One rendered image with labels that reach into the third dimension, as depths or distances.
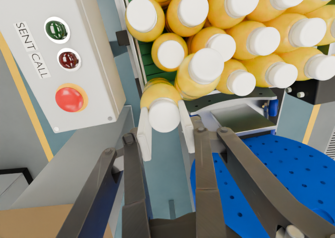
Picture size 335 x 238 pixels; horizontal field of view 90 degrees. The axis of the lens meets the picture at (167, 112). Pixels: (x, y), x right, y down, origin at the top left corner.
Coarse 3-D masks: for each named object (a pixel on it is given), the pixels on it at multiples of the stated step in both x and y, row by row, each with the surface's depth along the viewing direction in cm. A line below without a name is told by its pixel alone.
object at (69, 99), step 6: (60, 90) 22; (66, 90) 22; (72, 90) 22; (60, 96) 23; (66, 96) 23; (72, 96) 23; (78, 96) 23; (60, 102) 23; (66, 102) 23; (72, 102) 23; (78, 102) 23; (66, 108) 23; (72, 108) 23; (78, 108) 24
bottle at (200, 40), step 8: (200, 32) 28; (208, 32) 27; (216, 32) 26; (224, 32) 27; (184, 40) 38; (192, 40) 30; (200, 40) 27; (208, 40) 26; (192, 48) 30; (200, 48) 27
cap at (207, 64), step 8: (208, 48) 20; (200, 56) 20; (208, 56) 20; (216, 56) 20; (192, 64) 20; (200, 64) 20; (208, 64) 20; (216, 64) 20; (192, 72) 20; (200, 72) 20; (208, 72) 20; (216, 72) 20; (200, 80) 21; (208, 80) 20
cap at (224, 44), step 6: (216, 36) 24; (222, 36) 24; (228, 36) 24; (210, 42) 25; (216, 42) 24; (222, 42) 24; (228, 42) 24; (234, 42) 24; (216, 48) 24; (222, 48) 25; (228, 48) 25; (234, 48) 25; (222, 54) 25; (228, 54) 25
